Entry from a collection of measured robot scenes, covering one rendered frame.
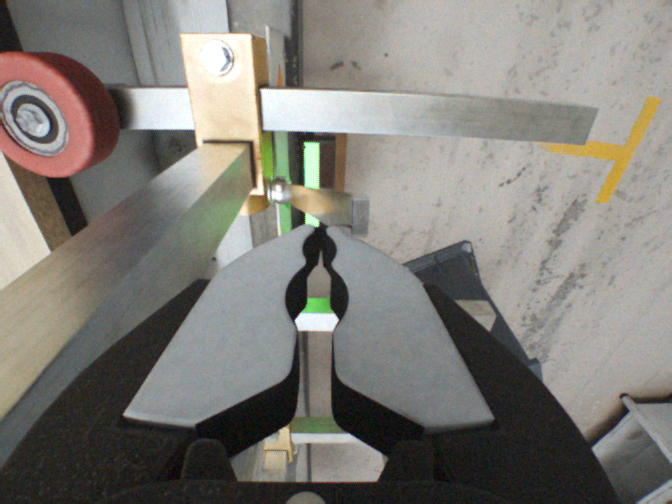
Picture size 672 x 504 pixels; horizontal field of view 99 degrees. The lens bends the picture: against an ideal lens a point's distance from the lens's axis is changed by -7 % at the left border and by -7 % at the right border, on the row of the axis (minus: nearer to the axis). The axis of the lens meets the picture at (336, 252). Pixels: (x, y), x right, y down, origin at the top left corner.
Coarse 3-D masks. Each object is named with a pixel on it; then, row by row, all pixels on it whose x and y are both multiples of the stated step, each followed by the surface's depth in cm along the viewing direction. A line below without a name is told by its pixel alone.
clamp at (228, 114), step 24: (192, 48) 20; (240, 48) 20; (264, 48) 24; (192, 72) 21; (240, 72) 21; (264, 72) 24; (192, 96) 22; (216, 96) 22; (240, 96) 22; (216, 120) 23; (240, 120) 23; (264, 144) 25; (264, 168) 26; (264, 192) 26
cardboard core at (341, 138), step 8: (336, 136) 99; (344, 136) 101; (336, 144) 101; (344, 144) 102; (336, 152) 102; (344, 152) 104; (336, 160) 103; (344, 160) 105; (336, 168) 105; (344, 168) 107; (336, 176) 106; (344, 176) 109; (336, 184) 108; (344, 184) 111
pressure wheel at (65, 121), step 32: (0, 64) 17; (32, 64) 17; (64, 64) 19; (0, 96) 18; (32, 96) 19; (64, 96) 18; (96, 96) 20; (0, 128) 19; (32, 128) 19; (64, 128) 20; (96, 128) 20; (32, 160) 20; (64, 160) 20; (96, 160) 22
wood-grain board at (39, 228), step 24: (0, 168) 21; (24, 168) 22; (0, 192) 22; (24, 192) 23; (48, 192) 25; (0, 216) 23; (24, 216) 23; (48, 216) 25; (0, 240) 24; (24, 240) 24; (48, 240) 25; (0, 264) 26; (24, 264) 26; (0, 288) 27
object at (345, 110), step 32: (128, 96) 23; (160, 96) 23; (288, 96) 23; (320, 96) 23; (352, 96) 23; (384, 96) 23; (416, 96) 23; (448, 96) 23; (480, 96) 25; (128, 128) 24; (160, 128) 24; (192, 128) 24; (288, 128) 24; (320, 128) 24; (352, 128) 24; (384, 128) 24; (416, 128) 24; (448, 128) 24; (480, 128) 24; (512, 128) 24; (544, 128) 24; (576, 128) 24
